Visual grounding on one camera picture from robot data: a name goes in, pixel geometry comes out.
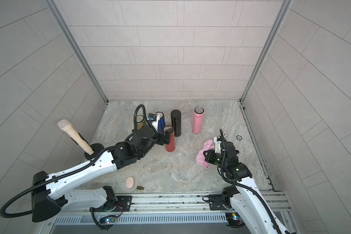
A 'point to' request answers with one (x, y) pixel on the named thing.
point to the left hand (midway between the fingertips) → (168, 127)
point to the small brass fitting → (140, 187)
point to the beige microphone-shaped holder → (66, 125)
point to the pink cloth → (208, 145)
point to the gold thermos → (140, 122)
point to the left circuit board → (107, 220)
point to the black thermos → (176, 119)
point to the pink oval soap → (129, 182)
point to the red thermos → (170, 146)
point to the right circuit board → (233, 219)
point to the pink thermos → (197, 120)
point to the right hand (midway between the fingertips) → (203, 152)
